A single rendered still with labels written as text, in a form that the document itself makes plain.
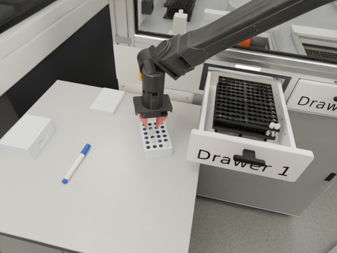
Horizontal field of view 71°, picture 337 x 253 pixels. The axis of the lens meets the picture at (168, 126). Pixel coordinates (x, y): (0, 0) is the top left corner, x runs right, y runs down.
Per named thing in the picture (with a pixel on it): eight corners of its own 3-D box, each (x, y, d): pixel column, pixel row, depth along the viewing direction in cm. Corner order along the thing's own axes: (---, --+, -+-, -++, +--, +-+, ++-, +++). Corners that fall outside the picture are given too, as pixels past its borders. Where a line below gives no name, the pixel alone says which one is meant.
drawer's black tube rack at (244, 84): (271, 146, 68) (280, 130, 64) (210, 134, 70) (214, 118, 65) (264, 99, 84) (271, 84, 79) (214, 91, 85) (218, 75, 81)
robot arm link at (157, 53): (169, 43, 52) (192, 66, 57) (159, 21, 59) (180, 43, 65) (132, 79, 56) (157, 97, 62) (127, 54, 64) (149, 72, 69)
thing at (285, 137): (289, 172, 63) (300, 158, 58) (193, 153, 65) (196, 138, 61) (273, 86, 90) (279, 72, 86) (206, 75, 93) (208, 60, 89)
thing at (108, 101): (113, 115, 84) (112, 112, 83) (90, 111, 85) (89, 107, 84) (125, 94, 93) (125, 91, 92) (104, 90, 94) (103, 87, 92)
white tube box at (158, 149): (171, 155, 73) (172, 147, 70) (144, 159, 71) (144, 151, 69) (163, 127, 81) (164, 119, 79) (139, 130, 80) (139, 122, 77)
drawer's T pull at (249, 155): (264, 167, 55) (267, 163, 54) (232, 161, 56) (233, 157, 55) (263, 155, 58) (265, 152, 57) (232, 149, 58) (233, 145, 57)
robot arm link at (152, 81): (144, 73, 54) (168, 72, 56) (139, 57, 59) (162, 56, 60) (144, 97, 59) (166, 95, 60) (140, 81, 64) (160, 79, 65)
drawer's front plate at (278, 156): (294, 182, 62) (315, 156, 54) (185, 160, 65) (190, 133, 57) (293, 176, 63) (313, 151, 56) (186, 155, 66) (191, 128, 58)
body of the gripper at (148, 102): (132, 101, 67) (132, 80, 62) (167, 99, 70) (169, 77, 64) (135, 117, 63) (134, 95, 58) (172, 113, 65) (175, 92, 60)
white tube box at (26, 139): (33, 160, 69) (27, 149, 65) (6, 155, 69) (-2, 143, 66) (56, 130, 77) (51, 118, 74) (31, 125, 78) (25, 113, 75)
